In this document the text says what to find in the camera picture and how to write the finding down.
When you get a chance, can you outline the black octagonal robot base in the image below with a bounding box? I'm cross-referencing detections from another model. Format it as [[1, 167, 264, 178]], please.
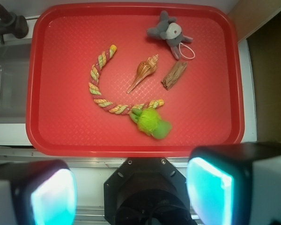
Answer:
[[104, 157, 196, 225]]

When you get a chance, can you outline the multicoloured twisted rope toy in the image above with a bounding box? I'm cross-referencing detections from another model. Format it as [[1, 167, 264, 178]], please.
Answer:
[[89, 45, 164, 115]]

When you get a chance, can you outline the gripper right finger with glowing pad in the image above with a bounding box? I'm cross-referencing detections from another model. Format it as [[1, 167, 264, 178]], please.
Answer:
[[186, 142, 281, 225]]

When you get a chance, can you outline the brown spiral seashell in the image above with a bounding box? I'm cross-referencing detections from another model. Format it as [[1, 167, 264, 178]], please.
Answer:
[[127, 54, 159, 94]]

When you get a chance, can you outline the green fuzzy plush toy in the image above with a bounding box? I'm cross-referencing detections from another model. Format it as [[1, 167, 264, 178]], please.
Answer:
[[129, 108, 172, 140]]

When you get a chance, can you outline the brown wood bark piece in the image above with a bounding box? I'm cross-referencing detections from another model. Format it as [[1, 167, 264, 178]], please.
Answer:
[[161, 61, 188, 90]]

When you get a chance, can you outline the stainless steel sink basin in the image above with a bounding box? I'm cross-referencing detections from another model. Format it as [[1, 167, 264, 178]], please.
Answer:
[[0, 44, 31, 124]]

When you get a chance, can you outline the grey plush mouse toy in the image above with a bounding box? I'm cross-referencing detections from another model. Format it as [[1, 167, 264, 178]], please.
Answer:
[[147, 10, 196, 60]]

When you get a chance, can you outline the red plastic tray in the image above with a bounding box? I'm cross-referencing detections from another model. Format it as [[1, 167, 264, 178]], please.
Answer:
[[26, 2, 244, 158]]

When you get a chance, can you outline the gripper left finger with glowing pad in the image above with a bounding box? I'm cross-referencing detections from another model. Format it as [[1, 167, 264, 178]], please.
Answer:
[[0, 160, 77, 225]]

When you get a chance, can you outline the dark metal faucet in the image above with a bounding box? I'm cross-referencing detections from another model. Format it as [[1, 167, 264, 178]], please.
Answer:
[[0, 4, 29, 45]]

